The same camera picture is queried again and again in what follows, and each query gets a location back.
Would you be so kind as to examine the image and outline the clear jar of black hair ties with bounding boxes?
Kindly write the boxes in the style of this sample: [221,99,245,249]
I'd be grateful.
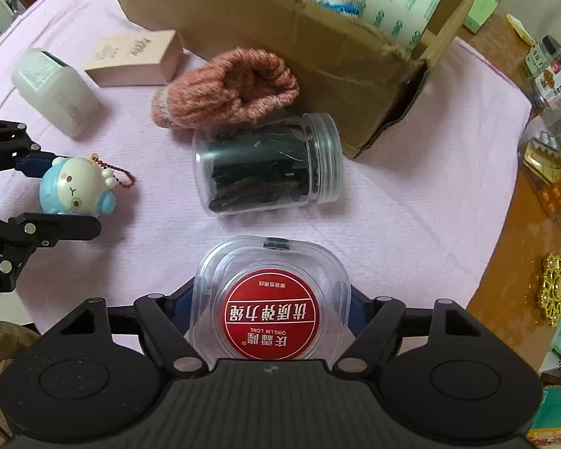
[191,112,343,217]

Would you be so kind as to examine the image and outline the clear box with red label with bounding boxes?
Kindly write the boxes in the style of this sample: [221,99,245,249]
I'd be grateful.
[190,235,352,375]

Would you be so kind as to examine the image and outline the pink towel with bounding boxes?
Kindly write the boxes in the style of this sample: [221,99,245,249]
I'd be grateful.
[0,0,534,337]

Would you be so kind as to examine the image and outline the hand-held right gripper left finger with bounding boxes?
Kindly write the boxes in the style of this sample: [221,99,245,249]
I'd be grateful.
[58,278,211,379]

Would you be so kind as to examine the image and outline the blue sheep toy keychain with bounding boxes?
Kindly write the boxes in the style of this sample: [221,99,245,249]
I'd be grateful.
[39,152,136,218]

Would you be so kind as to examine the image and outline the white plastic bottle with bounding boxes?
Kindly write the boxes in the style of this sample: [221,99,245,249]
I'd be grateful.
[10,48,100,138]

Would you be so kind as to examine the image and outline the pink carton box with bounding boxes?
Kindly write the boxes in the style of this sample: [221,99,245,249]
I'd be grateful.
[84,29,184,88]

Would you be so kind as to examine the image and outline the orange pill blister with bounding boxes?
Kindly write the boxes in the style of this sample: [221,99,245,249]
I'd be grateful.
[535,178,561,217]

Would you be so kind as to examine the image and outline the pink knitted glove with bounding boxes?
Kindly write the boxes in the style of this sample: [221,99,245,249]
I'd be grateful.
[150,48,301,129]

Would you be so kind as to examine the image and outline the white bottle with dark cap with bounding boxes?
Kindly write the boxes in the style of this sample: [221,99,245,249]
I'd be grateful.
[526,35,561,78]

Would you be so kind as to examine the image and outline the mint green small box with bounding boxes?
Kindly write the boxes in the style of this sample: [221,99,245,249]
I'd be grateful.
[463,0,499,34]

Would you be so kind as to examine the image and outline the yellow sticky note pad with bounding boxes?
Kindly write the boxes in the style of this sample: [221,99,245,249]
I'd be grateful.
[506,13,534,46]

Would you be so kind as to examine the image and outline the gold snowflake ornament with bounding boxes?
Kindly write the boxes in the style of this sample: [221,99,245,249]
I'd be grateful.
[537,253,561,326]

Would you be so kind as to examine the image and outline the gold pill blister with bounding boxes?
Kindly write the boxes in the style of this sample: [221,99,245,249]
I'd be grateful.
[524,140,561,183]

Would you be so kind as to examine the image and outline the colourful printed box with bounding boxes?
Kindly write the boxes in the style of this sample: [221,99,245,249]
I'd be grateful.
[526,386,561,449]

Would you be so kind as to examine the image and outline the wooden desktop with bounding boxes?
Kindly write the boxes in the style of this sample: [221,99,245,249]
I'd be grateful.
[449,0,561,384]

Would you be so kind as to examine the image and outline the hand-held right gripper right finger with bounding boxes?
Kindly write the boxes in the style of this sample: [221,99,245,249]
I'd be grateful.
[334,285,473,379]

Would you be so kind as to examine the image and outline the beige patterned clothing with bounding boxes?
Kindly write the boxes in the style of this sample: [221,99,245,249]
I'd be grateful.
[0,320,43,449]

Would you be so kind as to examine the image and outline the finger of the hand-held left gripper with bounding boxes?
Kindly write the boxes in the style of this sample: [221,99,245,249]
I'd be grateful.
[0,118,66,179]
[0,212,102,293]

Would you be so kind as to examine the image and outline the cardboard box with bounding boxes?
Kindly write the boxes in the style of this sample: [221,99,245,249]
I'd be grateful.
[102,0,484,160]

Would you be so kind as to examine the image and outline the clear tape roll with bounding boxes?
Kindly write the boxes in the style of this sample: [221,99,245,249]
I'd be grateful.
[361,0,442,52]

